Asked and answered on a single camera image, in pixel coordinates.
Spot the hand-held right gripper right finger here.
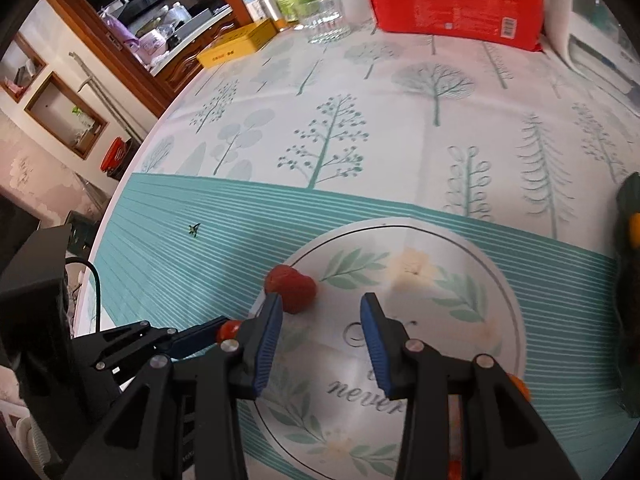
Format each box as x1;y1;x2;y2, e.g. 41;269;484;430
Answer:
360;292;583;480

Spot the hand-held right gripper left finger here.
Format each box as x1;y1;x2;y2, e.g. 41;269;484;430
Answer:
62;293;284;480

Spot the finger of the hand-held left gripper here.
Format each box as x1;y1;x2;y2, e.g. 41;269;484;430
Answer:
74;315;237;387

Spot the small red tomato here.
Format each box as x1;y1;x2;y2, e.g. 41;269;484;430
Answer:
216;319;246;345

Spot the large orange tangerine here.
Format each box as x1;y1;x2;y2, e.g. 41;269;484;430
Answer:
506;373;532;402

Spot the dark green scalloped plate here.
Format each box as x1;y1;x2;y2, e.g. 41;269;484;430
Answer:
611;171;640;418

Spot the teal striped table runner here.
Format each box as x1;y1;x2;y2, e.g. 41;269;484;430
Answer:
92;172;640;480

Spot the round floral placemat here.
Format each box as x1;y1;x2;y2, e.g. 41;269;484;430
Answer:
247;217;530;480

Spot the red plastic basket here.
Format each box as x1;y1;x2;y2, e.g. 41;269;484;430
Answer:
99;136;135;177

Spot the tree print tablecloth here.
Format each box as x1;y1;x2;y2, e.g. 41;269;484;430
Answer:
70;10;640;480

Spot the wooden kitchen cabinet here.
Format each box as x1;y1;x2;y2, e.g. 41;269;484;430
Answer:
47;0;253;120

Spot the yellow flat box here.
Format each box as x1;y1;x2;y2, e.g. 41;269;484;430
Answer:
196;19;277;69

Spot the purple plastic bag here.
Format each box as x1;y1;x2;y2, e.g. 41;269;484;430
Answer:
97;0;140;52

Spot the clear drinking glass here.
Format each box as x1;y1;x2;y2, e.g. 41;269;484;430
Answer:
298;0;352;45

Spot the small metal tin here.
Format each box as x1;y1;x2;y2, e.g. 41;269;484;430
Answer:
259;0;287;31

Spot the white and blue carton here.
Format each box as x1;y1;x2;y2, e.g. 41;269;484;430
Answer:
238;0;271;23

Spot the red paper cup package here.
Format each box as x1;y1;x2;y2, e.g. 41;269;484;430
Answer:
356;0;547;52

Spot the white countertop dish cabinet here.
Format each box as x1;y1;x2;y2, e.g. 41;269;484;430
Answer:
542;0;640;93

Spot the black cable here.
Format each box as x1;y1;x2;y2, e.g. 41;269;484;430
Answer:
64;256;103;333

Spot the wooden framed wall niche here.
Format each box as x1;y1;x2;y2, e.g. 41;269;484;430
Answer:
23;70;110;161

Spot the mop handle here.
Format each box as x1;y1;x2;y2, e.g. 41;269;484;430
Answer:
69;51;143;147

